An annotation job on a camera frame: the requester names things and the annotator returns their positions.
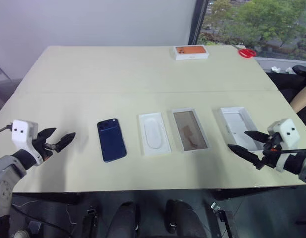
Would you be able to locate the white phone box base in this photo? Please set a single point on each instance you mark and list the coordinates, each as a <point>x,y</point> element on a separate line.
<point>235,124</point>

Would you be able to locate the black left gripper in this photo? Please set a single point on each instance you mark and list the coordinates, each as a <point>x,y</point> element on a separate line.
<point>42,147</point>

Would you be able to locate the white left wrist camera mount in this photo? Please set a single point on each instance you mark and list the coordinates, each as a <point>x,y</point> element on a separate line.
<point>22,132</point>

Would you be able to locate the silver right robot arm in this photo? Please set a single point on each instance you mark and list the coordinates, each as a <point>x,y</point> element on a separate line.
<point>300,166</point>

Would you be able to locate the black table clamp bracket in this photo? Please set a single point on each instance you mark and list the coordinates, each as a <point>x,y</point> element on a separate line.
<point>221,218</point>
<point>90,223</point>

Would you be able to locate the white phone box lid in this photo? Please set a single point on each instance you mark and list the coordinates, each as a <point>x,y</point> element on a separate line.
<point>191,130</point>

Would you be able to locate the dark window frame post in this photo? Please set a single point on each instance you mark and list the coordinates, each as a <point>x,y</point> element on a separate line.
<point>198,22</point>

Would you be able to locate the dark blue smartphone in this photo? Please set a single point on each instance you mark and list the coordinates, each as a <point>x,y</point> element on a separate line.
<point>111,140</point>

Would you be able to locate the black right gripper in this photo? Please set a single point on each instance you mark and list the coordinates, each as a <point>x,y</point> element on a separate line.
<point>271,153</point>

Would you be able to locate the black office chair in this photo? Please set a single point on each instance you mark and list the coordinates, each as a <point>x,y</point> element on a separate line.
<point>302,72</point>

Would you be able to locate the white moulded box insert tray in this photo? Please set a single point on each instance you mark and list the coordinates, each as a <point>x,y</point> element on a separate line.
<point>154,134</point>

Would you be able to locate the closed orange-print phone box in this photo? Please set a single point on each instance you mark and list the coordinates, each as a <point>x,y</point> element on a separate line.
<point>191,52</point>

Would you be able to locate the beige rounded chair back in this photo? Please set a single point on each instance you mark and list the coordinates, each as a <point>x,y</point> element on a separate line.
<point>302,98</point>

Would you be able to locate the crumpled white paper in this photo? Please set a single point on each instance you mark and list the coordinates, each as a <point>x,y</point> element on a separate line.
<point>276,69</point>
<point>289,70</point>

